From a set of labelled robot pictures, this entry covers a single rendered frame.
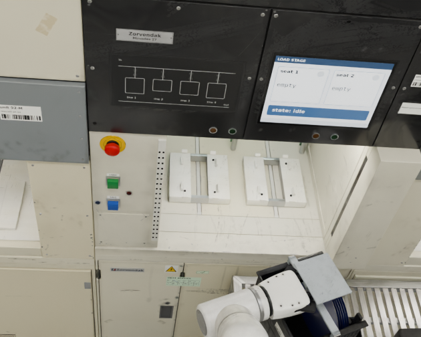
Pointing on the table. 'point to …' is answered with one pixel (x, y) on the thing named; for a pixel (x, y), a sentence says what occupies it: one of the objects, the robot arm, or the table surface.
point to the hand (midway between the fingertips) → (318, 282)
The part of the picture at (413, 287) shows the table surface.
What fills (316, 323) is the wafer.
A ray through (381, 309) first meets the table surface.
